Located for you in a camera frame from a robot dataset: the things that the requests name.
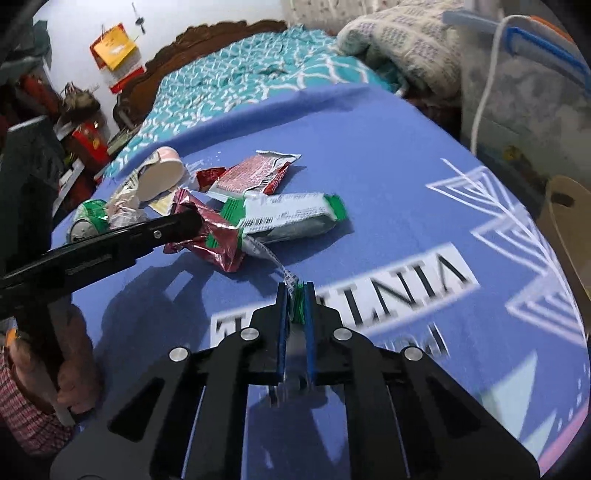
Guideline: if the dark red foil wrapper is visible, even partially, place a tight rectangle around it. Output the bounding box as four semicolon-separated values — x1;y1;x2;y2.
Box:
163;188;243;273

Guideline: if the white green snack wrapper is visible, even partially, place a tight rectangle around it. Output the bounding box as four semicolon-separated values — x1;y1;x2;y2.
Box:
221;193;349;323

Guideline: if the brown cardboard trash bin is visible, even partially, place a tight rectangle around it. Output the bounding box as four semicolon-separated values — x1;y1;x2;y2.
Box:
537;175;591;309

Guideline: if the left hand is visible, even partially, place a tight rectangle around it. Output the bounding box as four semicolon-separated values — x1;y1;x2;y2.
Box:
8;304;102;414

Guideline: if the green soda can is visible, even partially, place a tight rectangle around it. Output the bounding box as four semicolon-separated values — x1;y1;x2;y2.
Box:
66;199;109;243

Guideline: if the red fire extinguisher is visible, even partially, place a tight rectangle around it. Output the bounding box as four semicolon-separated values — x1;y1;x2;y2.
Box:
69;122;111;174

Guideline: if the purple printed blanket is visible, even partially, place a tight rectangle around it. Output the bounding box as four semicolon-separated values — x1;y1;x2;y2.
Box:
73;84;590;479

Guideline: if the crushed white paper cup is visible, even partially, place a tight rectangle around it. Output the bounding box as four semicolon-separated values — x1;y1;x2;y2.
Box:
105;146;186;230

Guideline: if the carved wooden headboard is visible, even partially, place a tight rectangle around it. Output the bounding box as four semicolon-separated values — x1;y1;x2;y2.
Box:
112;20;287;130

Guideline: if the red white sachet wrapper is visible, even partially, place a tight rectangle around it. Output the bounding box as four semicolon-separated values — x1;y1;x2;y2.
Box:
193;150;301;202

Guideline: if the teal patterned bedspread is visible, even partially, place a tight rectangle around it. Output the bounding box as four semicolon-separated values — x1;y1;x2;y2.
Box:
104;25;408;178

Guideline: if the grey patterned folded quilt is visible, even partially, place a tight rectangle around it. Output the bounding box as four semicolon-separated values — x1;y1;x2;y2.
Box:
337;1;464;99

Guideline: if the yellow red wall calendar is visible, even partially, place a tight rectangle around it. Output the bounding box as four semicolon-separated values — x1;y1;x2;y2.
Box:
89;23;145;95

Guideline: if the white cable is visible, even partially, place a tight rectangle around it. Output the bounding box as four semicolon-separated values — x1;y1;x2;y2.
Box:
469;13;532;156

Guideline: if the clear bin with blue handle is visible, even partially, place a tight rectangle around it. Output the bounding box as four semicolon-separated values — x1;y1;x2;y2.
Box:
443;9;590;185

